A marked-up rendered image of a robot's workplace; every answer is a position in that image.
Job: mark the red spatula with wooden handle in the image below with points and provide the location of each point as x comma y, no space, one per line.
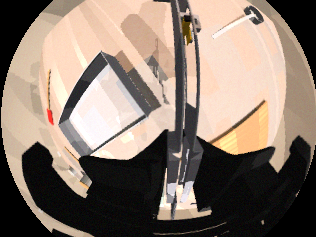
50,115

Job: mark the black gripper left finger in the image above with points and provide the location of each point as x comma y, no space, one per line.
146,172

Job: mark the light wooden board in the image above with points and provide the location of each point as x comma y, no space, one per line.
249,135

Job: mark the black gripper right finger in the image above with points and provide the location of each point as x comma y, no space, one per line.
218,169

